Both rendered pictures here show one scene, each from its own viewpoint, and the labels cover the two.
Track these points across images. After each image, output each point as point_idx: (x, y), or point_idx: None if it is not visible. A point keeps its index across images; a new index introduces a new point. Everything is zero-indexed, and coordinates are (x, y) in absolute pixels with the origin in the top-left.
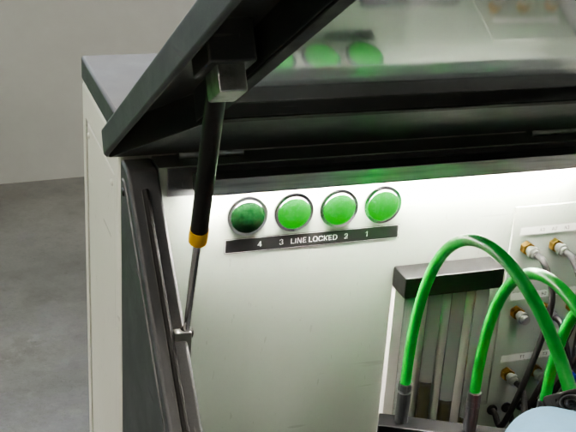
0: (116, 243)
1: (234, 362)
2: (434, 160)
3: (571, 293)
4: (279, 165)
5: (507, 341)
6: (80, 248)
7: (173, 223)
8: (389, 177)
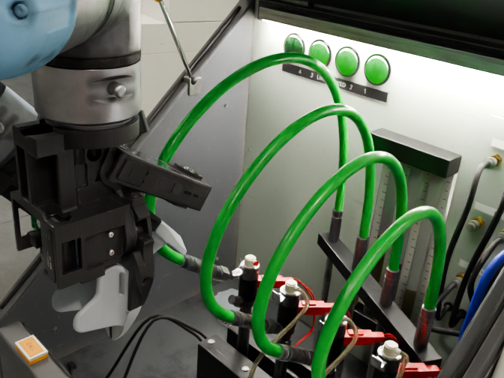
0: None
1: (280, 152)
2: (409, 37)
3: (311, 111)
4: (314, 14)
5: (468, 248)
6: None
7: (259, 39)
8: (368, 40)
